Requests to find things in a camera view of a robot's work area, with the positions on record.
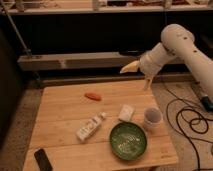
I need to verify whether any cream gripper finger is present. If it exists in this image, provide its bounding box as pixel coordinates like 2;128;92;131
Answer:
120;60;139;74
144;75;154;91

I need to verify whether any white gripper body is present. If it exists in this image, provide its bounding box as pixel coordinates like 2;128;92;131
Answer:
139;43;176;77

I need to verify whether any black rectangular eraser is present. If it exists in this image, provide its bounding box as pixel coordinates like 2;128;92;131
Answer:
34;149;53;171

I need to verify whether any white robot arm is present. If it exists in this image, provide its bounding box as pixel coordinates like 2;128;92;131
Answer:
120;24;213;98

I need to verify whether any white eraser block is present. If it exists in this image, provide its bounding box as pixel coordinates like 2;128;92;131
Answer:
119;105;134;122

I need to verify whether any black round object on shelf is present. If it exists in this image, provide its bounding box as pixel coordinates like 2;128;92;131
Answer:
119;50;144;56

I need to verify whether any white paper cup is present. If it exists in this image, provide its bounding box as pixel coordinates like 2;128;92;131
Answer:
143;107;163;133

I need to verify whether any orange carrot toy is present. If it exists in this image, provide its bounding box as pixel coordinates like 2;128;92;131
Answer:
84;92;102;101

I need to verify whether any teal device on floor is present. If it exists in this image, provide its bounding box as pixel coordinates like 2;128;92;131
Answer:
200;96;213;112

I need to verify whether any green bowl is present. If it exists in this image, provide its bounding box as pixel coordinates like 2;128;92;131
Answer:
109;122;147;161

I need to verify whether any metal shelf rack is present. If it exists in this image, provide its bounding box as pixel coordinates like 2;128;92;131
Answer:
0;0;213;88

